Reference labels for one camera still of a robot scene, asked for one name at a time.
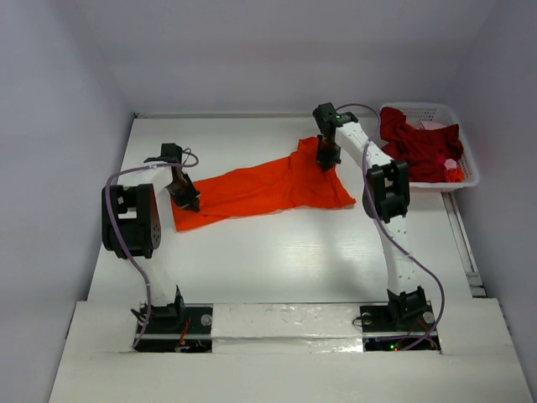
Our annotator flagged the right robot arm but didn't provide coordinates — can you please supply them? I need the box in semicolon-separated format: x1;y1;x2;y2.
312;102;433;333

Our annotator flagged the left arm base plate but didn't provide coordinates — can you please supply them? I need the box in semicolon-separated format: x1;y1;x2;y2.
134;304;213;353

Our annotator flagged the white plastic basket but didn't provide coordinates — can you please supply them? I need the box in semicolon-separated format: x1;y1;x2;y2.
382;102;480;192

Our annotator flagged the orange t shirt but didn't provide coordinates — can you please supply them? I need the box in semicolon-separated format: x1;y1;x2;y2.
171;137;356;232

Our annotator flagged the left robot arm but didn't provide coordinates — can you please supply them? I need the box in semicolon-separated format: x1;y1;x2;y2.
102;143;201;332

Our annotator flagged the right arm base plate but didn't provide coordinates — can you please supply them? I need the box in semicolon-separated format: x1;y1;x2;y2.
352;305;441;352

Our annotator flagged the dark red t shirt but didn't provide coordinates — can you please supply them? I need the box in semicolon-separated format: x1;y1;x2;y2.
379;106;465;184

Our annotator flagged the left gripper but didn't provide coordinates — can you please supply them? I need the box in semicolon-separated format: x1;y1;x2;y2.
164;172;200;212

